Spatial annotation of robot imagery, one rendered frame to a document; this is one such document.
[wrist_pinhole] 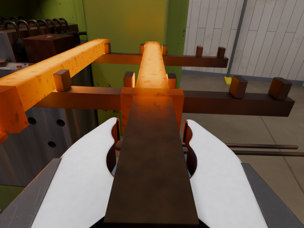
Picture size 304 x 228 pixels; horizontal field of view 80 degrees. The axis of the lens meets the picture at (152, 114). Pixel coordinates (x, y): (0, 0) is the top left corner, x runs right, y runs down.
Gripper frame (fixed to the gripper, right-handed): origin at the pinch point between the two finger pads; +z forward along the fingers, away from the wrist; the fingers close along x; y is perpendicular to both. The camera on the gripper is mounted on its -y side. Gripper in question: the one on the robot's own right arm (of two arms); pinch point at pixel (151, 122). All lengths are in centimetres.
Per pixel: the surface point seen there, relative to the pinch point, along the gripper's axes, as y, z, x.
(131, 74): -0.7, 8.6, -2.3
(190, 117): 99, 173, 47
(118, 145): 25.2, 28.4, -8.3
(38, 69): -0.9, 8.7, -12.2
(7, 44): 2, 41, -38
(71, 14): -4, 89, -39
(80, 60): 0.0, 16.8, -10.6
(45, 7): -7, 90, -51
